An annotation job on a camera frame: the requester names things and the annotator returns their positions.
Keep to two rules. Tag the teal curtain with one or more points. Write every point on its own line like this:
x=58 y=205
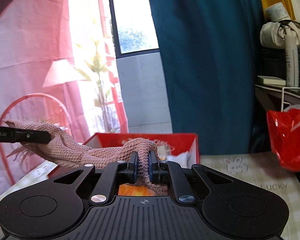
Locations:
x=210 y=67

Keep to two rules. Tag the black storage case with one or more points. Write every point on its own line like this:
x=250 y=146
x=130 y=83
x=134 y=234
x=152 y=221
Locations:
x=272 y=62

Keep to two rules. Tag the orange cloth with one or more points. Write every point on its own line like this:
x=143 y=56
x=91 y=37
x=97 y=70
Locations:
x=130 y=190

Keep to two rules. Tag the small cream box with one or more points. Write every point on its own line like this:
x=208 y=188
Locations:
x=271 y=80

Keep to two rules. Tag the white paper roll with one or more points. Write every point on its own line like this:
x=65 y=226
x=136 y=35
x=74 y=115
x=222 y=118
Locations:
x=277 y=11

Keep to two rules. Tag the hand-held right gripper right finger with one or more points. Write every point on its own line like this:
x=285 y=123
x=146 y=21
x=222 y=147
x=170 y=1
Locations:
x=152 y=166

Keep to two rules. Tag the dark framed window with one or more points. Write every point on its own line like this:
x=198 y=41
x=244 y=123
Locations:
x=135 y=25

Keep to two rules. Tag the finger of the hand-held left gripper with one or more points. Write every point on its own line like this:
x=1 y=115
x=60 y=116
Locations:
x=32 y=136

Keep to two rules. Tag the red cardboard box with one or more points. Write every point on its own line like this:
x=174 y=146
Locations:
x=110 y=140

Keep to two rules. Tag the dark desk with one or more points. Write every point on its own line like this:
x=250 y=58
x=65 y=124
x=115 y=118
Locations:
x=267 y=95

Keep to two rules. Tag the pink knitted scarf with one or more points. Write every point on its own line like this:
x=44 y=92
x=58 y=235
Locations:
x=72 y=152

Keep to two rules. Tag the white spray bottle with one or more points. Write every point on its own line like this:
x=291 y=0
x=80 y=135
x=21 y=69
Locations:
x=292 y=62

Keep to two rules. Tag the white tied cloth bundle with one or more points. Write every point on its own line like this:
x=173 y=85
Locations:
x=270 y=35

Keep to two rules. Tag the pink printed backdrop cloth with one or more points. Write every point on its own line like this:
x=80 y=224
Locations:
x=27 y=55

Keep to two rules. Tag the red plastic bag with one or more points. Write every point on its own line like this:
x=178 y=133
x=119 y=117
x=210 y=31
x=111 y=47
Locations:
x=287 y=142

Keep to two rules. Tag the plaid bunny print sheet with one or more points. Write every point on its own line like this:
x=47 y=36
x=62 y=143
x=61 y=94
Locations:
x=252 y=172

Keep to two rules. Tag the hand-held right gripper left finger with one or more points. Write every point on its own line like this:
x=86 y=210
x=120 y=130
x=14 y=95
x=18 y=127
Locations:
x=133 y=166

